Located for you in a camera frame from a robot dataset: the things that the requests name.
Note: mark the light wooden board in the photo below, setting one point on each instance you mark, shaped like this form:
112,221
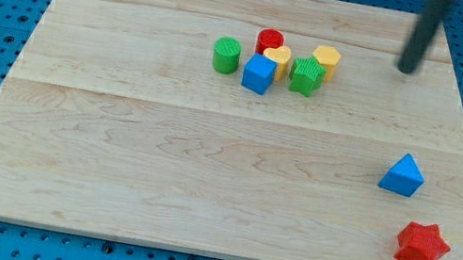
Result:
114,124

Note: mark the yellow hexagon block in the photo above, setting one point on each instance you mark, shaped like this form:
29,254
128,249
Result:
329,58

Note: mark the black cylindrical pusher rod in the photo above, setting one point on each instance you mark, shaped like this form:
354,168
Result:
423,33

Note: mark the blue triangle block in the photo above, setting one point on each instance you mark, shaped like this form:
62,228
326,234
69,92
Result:
403,178

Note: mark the red star block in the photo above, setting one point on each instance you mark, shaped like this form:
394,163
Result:
420,242

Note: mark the green star block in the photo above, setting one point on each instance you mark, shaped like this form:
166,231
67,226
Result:
306,75

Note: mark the red cylinder block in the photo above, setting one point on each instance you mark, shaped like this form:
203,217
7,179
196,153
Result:
268,38

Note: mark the blue cube block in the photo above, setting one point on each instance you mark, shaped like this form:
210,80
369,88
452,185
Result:
258,74

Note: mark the green cylinder block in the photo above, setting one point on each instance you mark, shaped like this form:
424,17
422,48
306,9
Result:
226,55

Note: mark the yellow heart block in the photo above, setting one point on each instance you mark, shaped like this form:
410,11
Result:
282,56

